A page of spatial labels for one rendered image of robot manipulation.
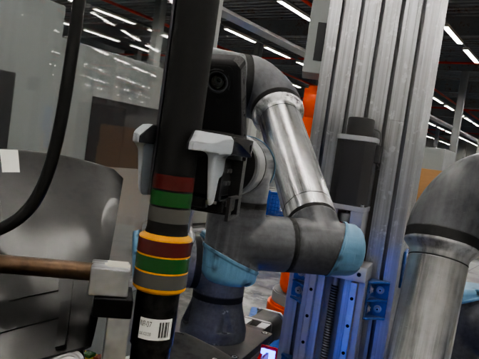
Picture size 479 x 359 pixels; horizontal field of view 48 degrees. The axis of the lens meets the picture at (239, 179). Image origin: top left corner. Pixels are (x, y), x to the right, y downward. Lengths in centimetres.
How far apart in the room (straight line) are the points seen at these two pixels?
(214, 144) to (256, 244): 29
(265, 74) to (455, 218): 44
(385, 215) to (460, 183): 56
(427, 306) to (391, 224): 59
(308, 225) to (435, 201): 16
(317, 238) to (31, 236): 37
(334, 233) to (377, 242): 54
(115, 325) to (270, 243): 30
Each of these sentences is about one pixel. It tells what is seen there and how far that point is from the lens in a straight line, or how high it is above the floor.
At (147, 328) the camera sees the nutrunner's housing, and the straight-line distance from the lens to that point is 44.
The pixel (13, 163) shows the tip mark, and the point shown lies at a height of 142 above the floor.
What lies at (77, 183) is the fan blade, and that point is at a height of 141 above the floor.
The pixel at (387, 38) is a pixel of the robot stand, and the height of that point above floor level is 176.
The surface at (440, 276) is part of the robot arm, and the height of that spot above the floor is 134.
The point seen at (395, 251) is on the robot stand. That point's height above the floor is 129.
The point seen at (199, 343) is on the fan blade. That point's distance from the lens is 72.
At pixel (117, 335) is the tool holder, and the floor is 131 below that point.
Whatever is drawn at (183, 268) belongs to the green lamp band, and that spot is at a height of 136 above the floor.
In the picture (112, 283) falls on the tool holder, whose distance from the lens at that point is 43.
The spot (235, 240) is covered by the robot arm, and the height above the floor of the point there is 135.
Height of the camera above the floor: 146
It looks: 3 degrees down
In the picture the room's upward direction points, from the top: 8 degrees clockwise
